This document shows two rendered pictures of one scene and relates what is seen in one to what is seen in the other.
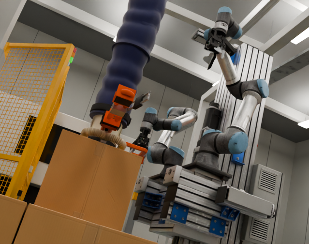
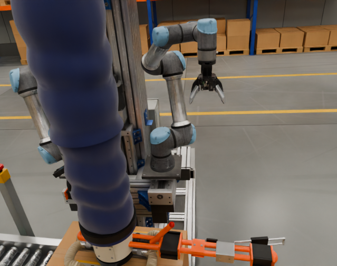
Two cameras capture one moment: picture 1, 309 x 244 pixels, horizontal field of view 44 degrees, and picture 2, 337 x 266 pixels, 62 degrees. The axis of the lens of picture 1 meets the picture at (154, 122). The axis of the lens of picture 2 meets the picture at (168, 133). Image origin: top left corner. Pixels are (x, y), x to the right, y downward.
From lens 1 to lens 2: 2.32 m
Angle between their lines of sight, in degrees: 81
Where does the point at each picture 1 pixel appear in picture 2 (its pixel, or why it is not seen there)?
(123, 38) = (98, 130)
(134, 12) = (96, 72)
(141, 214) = not seen: hidden behind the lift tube
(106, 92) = (117, 215)
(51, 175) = not seen: outside the picture
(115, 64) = (109, 176)
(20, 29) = not seen: outside the picture
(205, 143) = (165, 149)
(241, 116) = (183, 109)
